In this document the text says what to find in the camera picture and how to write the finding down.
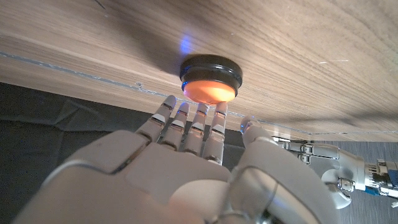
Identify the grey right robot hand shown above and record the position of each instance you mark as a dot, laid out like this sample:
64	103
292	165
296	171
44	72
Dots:
140	180

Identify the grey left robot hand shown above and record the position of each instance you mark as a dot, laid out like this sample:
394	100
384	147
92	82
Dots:
339	165

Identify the orange push button black base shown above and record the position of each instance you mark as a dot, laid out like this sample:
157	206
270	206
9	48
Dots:
210	81

